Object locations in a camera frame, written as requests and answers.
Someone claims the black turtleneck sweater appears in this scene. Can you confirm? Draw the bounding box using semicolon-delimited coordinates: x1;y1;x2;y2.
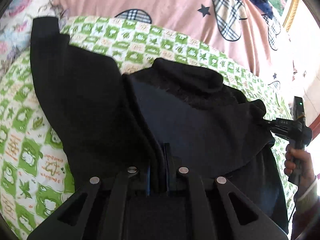
30;17;289;231

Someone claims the green frog checkered blanket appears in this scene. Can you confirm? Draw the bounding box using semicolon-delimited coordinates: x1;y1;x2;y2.
1;16;291;239

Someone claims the person's right forearm sleeve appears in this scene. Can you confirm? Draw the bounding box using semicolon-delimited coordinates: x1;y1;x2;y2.
291;176;319;239

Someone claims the pink floral patterned cloth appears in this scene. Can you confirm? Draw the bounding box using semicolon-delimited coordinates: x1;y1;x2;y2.
1;0;63;75

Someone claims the pink plaid heart duvet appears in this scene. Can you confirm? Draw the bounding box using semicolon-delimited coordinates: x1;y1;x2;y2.
53;0;305;97

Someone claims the person's right hand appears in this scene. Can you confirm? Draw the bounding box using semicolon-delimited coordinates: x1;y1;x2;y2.
284;145;316;189

